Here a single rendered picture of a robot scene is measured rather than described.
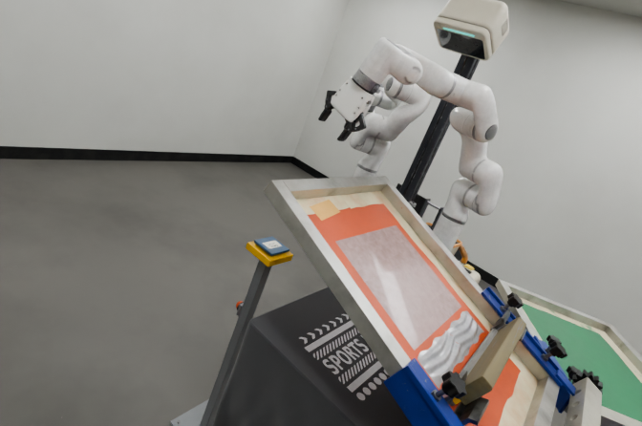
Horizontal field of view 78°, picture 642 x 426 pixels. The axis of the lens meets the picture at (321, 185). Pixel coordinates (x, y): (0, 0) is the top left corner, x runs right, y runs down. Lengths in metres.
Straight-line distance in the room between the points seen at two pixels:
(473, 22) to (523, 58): 3.50
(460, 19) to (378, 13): 4.29
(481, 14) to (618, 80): 3.44
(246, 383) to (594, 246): 4.09
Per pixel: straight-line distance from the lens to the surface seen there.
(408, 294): 1.07
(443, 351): 1.04
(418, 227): 1.34
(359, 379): 1.16
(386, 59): 1.10
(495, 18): 1.50
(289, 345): 1.15
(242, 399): 1.30
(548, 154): 4.81
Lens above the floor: 1.67
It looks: 17 degrees down
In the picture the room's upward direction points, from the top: 21 degrees clockwise
